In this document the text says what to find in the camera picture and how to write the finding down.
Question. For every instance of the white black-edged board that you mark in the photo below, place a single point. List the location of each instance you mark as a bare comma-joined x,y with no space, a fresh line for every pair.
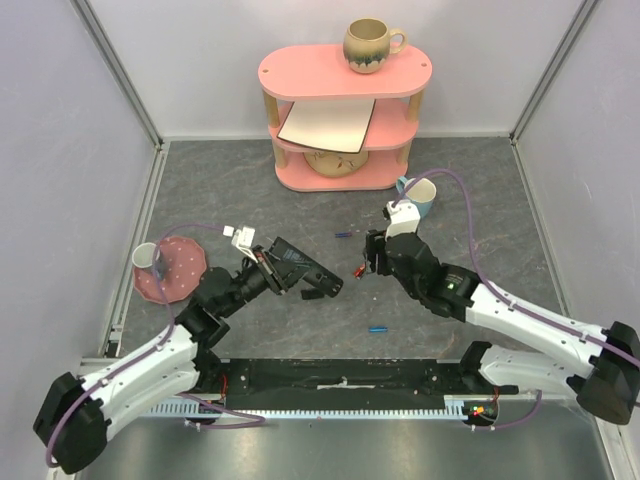
330,125

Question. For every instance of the pink polka-dot plate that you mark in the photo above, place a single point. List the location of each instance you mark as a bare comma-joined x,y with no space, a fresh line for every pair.
186,263

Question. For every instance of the pink three-tier shelf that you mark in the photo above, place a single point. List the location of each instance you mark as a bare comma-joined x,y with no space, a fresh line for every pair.
320,72

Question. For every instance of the black remote control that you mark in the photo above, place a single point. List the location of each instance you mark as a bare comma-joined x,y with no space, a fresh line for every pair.
308,269

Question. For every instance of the blue battery near base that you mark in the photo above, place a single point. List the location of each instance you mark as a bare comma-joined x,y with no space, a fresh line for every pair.
378,329

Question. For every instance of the grey white cup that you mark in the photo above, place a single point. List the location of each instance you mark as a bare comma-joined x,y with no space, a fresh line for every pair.
149,258

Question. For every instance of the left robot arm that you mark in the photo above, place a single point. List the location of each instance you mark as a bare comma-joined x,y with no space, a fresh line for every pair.
79,416

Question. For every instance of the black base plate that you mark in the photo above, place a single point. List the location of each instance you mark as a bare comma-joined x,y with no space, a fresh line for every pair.
343,378

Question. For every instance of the light blue mug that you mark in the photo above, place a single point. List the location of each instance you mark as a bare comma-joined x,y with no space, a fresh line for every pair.
421,193

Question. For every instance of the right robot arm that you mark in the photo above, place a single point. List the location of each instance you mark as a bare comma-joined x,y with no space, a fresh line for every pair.
600,365

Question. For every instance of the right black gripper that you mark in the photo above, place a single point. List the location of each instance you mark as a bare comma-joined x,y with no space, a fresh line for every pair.
377,251

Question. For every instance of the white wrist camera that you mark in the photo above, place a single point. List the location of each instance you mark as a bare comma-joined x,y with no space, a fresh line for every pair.
404,218
241,237

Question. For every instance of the beige painted bowl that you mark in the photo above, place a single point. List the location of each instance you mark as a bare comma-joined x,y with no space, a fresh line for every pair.
335,164

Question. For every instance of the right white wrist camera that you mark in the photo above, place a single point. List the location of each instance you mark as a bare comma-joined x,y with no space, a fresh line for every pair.
404,218

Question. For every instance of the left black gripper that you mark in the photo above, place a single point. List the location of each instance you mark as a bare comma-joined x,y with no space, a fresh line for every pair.
266,268

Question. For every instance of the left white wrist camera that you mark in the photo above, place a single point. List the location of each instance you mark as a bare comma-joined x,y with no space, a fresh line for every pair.
241,237

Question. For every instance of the slotted cable duct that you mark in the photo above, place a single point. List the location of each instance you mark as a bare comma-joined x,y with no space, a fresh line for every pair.
333,407

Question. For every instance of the beige ceramic mug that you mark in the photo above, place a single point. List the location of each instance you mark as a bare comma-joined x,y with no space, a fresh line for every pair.
368,43

